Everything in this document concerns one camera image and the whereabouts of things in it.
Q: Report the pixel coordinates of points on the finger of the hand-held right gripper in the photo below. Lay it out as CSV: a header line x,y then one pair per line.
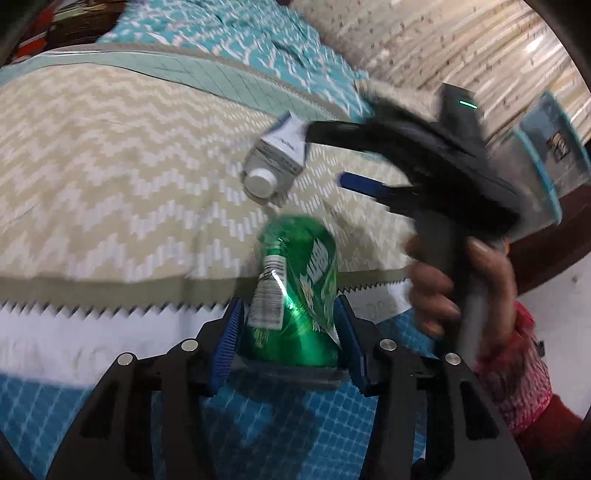
x,y
364,183
360,136

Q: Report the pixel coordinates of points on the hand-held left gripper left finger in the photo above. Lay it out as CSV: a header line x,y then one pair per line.
x,y
228,341

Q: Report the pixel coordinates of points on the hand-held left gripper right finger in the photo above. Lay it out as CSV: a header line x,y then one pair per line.
x,y
351,341

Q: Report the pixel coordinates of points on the person's right forearm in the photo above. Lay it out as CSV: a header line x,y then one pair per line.
x,y
521,383

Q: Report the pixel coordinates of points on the teal waffle bed cover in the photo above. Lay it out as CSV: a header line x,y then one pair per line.
x,y
286,424

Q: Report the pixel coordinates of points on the clear plastic bin blue rim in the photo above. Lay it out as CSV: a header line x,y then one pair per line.
x,y
535,152

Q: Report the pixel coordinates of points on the green snack packet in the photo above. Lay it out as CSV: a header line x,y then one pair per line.
x,y
300,323

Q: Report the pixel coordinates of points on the mint green quilted cloth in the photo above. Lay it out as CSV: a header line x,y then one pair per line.
x,y
184,69

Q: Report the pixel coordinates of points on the beige zigzag blanket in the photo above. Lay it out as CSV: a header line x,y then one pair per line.
x,y
115,184

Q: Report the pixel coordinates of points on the grey white carton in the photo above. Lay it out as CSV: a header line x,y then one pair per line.
x,y
277,152

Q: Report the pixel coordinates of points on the teal chevron bedspread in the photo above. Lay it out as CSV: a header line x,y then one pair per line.
x,y
221,27

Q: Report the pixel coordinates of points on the person's right hand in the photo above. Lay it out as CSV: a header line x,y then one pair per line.
x,y
431,286

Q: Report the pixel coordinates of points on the wooden nightstand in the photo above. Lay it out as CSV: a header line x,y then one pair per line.
x,y
83,27

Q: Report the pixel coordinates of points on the beige patterned curtain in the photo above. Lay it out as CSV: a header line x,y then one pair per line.
x,y
461,41

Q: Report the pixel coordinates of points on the beige fluffy cloth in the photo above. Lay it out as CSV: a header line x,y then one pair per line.
x,y
397,94

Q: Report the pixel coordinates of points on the dark wooden furniture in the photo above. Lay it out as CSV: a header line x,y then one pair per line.
x,y
554,258

